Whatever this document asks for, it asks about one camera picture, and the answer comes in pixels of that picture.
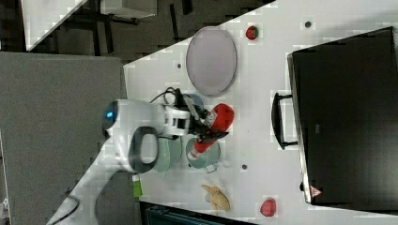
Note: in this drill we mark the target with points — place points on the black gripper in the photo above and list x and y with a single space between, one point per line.
196 117

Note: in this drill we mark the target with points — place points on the red plush ketchup bottle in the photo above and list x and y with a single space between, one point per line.
224 118

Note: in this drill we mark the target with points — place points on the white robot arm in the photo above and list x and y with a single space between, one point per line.
127 122

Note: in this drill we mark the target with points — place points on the teal green mug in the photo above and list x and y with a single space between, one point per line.
207 160

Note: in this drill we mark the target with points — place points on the pale pink oval plate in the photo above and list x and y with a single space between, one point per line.
211 61

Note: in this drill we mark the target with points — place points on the tan plush banana peel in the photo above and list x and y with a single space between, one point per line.
217 198

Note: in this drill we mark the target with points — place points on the green tag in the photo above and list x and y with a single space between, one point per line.
136 184

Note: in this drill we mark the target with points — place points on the red plush fruit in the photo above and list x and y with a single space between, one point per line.
268 208

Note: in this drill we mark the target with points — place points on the grey partition panel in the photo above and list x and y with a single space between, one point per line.
52 108

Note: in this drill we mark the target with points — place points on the black oven door handle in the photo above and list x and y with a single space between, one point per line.
277 120

